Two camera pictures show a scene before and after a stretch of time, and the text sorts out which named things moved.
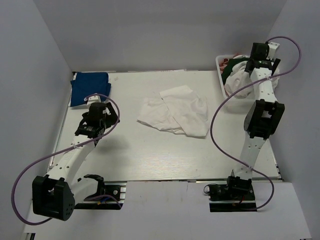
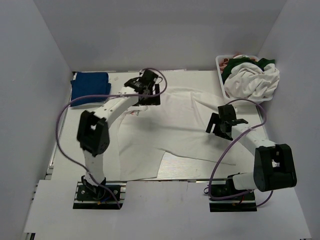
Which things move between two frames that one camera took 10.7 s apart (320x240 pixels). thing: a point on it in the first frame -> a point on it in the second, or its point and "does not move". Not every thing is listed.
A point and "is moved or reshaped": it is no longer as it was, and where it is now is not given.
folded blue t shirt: [86, 86] does not move
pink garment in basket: [223, 62] does not move
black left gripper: [111, 117] -> [154, 100]
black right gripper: [274, 64] -> [213, 119]
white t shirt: [180, 110] is moved or reshaped
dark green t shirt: [228, 69] does not move
